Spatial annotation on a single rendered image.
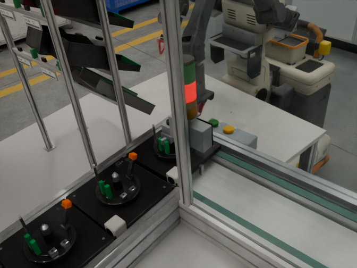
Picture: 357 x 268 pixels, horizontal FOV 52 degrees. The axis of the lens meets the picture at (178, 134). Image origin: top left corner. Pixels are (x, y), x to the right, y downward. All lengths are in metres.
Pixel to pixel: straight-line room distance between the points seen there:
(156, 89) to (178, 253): 0.97
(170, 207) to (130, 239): 0.15
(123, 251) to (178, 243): 0.19
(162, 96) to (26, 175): 0.73
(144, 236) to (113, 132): 0.65
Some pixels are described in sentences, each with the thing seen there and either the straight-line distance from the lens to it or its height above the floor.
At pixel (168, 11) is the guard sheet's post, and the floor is 1.54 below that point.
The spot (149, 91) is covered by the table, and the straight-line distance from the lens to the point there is 1.85.
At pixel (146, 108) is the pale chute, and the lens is 1.41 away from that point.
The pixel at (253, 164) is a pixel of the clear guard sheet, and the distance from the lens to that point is 0.83.
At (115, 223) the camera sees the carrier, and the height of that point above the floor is 0.99.
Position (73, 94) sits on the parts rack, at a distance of 1.15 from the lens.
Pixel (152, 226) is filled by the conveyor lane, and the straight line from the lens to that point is 1.07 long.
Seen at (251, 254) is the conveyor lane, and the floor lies 0.93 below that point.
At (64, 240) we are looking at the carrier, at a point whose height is 1.00.
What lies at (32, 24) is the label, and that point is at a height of 1.44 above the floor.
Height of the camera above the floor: 1.78
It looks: 37 degrees down
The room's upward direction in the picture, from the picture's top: 5 degrees counter-clockwise
